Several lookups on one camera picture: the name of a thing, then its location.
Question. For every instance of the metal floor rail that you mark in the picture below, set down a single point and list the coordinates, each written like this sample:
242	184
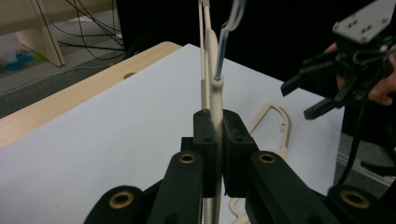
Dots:
367	171

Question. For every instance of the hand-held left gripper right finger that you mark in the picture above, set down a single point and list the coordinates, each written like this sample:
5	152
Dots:
236	140

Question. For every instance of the white table sheet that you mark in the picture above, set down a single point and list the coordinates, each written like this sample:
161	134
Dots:
109	149

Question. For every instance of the colourful plastic bag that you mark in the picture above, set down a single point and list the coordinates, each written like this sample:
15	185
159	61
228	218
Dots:
18	59

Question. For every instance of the black curtain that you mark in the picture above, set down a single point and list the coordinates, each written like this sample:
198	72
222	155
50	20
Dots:
280	31

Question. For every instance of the beige plastic clothes hanger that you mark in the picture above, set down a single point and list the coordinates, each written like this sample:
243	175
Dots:
215	93
288	130

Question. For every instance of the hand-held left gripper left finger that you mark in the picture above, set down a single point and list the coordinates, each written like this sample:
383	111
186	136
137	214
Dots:
204	140

